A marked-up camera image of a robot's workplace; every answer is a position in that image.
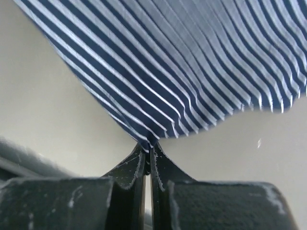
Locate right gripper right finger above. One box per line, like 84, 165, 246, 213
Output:
150, 145, 298, 230

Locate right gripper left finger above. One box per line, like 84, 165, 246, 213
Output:
0, 146, 145, 230

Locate dark blue striped underwear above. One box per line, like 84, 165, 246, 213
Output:
16, 0, 307, 152

